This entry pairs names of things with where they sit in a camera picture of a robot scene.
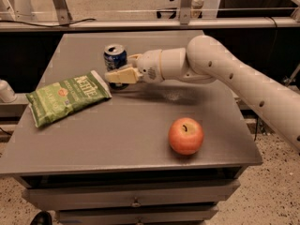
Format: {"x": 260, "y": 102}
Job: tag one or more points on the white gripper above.
{"x": 149, "y": 65}

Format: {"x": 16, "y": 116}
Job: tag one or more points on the grey cabinet with drawers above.
{"x": 124, "y": 140}

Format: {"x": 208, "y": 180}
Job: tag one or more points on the red apple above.
{"x": 185, "y": 136}

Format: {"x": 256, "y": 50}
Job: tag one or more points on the upper grey drawer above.
{"x": 134, "y": 195}

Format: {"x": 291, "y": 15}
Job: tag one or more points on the metal railing bar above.
{"x": 93, "y": 25}

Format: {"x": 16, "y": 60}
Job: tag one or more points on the blue pepsi can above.
{"x": 115, "y": 56}

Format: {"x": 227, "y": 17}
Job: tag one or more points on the grey drawer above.
{"x": 134, "y": 195}
{"x": 151, "y": 214}

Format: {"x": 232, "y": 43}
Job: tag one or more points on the metal bracket post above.
{"x": 62, "y": 12}
{"x": 184, "y": 11}

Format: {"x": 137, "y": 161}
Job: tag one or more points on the black object bottom left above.
{"x": 42, "y": 218}

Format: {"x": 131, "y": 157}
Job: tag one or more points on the metal bracket post left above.
{"x": 62, "y": 12}

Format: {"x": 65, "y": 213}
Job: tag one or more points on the metal bracket post centre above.
{"x": 184, "y": 11}

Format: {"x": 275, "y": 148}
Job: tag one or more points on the white cylinder at left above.
{"x": 7, "y": 94}

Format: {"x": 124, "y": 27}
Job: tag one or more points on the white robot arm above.
{"x": 205, "y": 60}

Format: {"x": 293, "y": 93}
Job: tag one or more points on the lower grey drawer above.
{"x": 151, "y": 214}

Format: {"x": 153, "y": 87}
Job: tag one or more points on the green jalapeno chip bag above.
{"x": 58, "y": 100}

